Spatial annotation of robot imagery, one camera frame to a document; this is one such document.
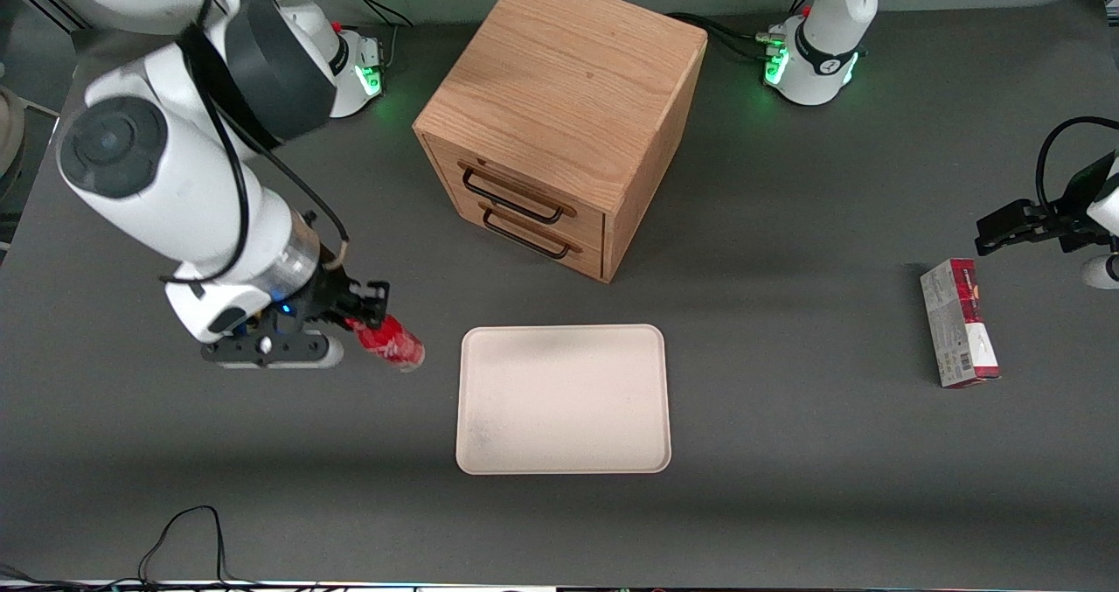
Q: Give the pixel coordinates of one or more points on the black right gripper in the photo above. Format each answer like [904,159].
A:
[329,296]

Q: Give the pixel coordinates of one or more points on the red coke bottle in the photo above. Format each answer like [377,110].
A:
[395,344]

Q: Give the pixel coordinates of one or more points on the beige plastic tray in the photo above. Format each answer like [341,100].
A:
[564,399]

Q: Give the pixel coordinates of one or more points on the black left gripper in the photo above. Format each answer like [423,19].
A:
[1068,211]

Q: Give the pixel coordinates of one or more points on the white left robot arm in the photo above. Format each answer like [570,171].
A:
[826,32]

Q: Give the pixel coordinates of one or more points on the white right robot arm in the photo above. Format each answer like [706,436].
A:
[175,155]

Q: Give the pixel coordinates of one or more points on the red and grey carton box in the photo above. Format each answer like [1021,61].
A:
[957,325]

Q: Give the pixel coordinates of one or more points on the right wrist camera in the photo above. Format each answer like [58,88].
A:
[275,349]

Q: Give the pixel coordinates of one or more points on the aluminium frame rail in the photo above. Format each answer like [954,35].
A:
[39,6]

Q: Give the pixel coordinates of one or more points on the wooden drawer cabinet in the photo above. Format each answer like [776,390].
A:
[568,102]

